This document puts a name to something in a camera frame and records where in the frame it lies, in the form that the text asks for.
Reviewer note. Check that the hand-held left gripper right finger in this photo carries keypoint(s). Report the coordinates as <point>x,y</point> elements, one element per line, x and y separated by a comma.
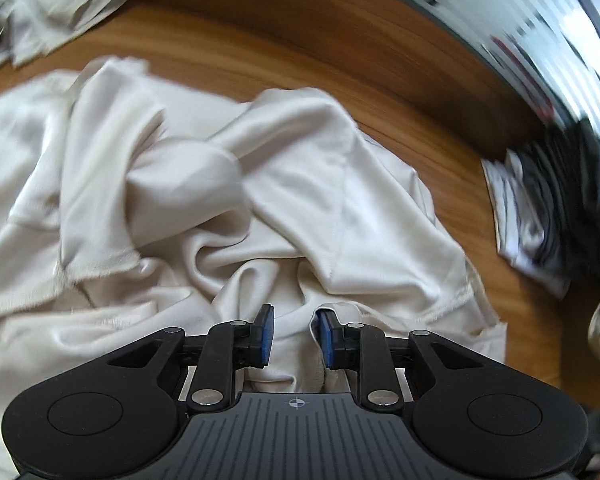
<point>326,337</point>

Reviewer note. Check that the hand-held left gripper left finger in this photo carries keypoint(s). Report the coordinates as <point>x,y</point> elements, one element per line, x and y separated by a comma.
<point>266,335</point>

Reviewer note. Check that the cream shirt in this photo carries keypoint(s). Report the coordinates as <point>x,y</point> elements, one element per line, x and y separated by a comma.
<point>330,200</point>

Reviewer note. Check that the dark grey folded clothes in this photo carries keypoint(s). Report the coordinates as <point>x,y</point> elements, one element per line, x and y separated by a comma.
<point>580,200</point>

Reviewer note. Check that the frosted striped glass partition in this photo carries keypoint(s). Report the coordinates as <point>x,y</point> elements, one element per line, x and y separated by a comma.
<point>520,15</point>

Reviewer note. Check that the beige crumpled garment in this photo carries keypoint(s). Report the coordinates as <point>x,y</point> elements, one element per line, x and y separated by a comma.
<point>45,10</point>

